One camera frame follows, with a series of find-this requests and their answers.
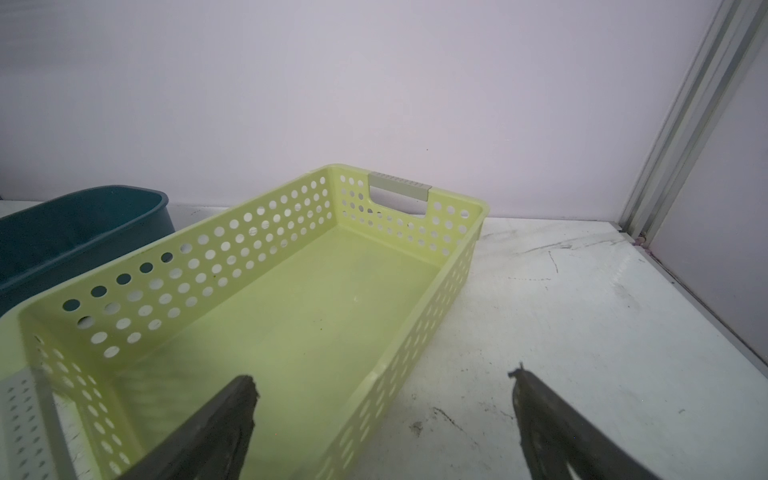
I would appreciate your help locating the light green perforated basket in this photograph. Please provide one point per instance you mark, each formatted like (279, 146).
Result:
(325, 291)

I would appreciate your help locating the aluminium frame post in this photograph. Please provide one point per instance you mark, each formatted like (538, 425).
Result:
(736, 34)

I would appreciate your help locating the dark teal plastic bin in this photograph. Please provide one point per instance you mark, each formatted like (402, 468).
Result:
(49, 243)

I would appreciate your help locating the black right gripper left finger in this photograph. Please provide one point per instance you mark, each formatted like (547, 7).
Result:
(211, 444)

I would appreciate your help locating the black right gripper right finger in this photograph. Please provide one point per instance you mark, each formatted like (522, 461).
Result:
(560, 443)

